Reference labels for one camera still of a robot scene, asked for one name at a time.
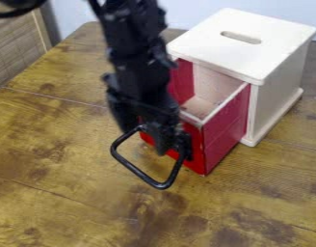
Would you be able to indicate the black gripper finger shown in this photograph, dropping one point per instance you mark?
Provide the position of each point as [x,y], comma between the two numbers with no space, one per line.
[167,135]
[122,111]

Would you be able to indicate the black metal drawer handle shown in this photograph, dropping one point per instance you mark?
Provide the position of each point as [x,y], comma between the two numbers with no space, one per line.
[139,170]

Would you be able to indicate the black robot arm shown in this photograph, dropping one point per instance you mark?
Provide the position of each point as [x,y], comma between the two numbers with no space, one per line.
[132,24]

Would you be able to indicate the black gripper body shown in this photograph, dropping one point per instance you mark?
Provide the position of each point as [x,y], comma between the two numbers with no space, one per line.
[140,80]

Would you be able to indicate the white wooden box cabinet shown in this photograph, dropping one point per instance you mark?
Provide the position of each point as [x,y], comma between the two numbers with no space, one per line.
[259,50]

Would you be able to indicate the red wooden drawer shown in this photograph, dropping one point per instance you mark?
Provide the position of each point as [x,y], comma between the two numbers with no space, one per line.
[214,104]

